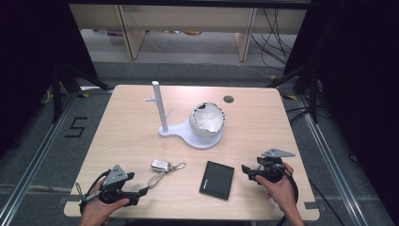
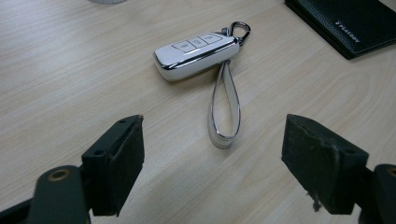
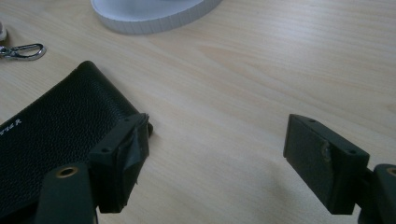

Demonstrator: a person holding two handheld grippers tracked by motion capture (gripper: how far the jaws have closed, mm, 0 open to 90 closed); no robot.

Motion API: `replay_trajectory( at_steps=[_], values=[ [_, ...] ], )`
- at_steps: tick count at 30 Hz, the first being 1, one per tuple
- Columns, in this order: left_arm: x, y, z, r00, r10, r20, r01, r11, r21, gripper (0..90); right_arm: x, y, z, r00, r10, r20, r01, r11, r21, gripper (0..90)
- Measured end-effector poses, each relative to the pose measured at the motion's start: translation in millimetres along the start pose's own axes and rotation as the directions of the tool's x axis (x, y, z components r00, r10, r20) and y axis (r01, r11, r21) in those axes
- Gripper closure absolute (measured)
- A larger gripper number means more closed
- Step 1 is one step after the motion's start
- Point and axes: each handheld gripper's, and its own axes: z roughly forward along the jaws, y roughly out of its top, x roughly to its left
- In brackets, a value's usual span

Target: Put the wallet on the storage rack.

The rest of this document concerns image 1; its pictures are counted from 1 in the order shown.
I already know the white key stand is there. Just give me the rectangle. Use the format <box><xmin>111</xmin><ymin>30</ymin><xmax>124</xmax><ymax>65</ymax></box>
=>
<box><xmin>143</xmin><ymin>80</ymin><xmax>225</xmax><ymax>151</ymax></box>

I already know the person's right hand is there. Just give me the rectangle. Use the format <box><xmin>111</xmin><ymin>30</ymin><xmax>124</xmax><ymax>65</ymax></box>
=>
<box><xmin>254</xmin><ymin>162</ymin><xmax>299</xmax><ymax>215</ymax></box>

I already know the white floor cable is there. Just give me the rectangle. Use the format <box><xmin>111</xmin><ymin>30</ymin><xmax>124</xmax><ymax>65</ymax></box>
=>
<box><xmin>232</xmin><ymin>61</ymin><xmax>275</xmax><ymax>80</ymax></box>

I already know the black metal stand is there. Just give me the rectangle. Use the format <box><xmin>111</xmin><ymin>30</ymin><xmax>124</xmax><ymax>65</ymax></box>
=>
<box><xmin>265</xmin><ymin>61</ymin><xmax>323</xmax><ymax>124</ymax></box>
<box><xmin>51</xmin><ymin>63</ymin><xmax>115</xmax><ymax>124</ymax></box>

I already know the white bowl with silver lining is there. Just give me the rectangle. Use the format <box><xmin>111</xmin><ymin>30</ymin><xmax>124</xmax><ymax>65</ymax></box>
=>
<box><xmin>188</xmin><ymin>101</ymin><xmax>227</xmax><ymax>137</ymax></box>

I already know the person's left hand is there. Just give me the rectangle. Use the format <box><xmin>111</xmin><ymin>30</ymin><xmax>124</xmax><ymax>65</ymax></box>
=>
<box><xmin>79</xmin><ymin>181</ymin><xmax>131</xmax><ymax>226</ymax></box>

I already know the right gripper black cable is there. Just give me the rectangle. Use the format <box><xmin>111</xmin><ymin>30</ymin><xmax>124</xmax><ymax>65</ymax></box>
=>
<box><xmin>281</xmin><ymin>163</ymin><xmax>347</xmax><ymax>226</ymax></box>

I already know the silver car key with strap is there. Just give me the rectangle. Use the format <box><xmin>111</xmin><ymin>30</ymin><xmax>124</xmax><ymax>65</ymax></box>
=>
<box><xmin>146</xmin><ymin>158</ymin><xmax>187</xmax><ymax>190</ymax></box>

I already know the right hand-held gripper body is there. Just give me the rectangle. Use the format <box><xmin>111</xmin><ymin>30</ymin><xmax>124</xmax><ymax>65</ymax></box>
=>
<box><xmin>255</xmin><ymin>147</ymin><xmax>296</xmax><ymax>185</ymax></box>

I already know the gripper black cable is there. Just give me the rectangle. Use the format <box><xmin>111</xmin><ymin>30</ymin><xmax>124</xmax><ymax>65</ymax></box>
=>
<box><xmin>74</xmin><ymin>169</ymin><xmax>112</xmax><ymax>216</ymax></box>
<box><xmin>281</xmin><ymin>163</ymin><xmax>347</xmax><ymax>226</ymax></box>

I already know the bundle of black cables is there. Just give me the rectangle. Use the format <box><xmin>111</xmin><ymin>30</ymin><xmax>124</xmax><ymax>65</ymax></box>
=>
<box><xmin>249</xmin><ymin>8</ymin><xmax>295</xmax><ymax>73</ymax></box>

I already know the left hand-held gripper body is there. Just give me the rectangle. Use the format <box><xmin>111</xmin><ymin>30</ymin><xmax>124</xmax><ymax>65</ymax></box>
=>
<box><xmin>99</xmin><ymin>164</ymin><xmax>140</xmax><ymax>207</ymax></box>

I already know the beige wooden shelf unit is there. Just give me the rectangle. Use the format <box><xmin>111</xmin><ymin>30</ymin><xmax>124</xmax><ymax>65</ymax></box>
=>
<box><xmin>68</xmin><ymin>3</ymin><xmax>309</xmax><ymax>63</ymax></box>

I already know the dark curtain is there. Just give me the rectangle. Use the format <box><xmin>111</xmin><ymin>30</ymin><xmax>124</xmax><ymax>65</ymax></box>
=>
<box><xmin>282</xmin><ymin>0</ymin><xmax>399</xmax><ymax>219</ymax></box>
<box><xmin>0</xmin><ymin>0</ymin><xmax>99</xmax><ymax>159</ymax></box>

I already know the metal floor rail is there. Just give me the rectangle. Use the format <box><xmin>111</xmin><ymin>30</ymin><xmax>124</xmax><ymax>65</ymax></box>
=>
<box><xmin>0</xmin><ymin>89</ymin><xmax>80</xmax><ymax>226</ymax></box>
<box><xmin>295</xmin><ymin>93</ymin><xmax>372</xmax><ymax>226</ymax></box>

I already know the black wallet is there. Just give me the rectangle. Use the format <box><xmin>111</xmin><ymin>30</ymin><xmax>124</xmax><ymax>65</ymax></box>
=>
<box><xmin>199</xmin><ymin>160</ymin><xmax>235</xmax><ymax>202</ymax></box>

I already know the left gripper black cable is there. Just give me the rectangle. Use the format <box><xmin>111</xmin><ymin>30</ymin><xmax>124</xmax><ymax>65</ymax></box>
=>
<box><xmin>74</xmin><ymin>169</ymin><xmax>112</xmax><ymax>216</ymax></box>

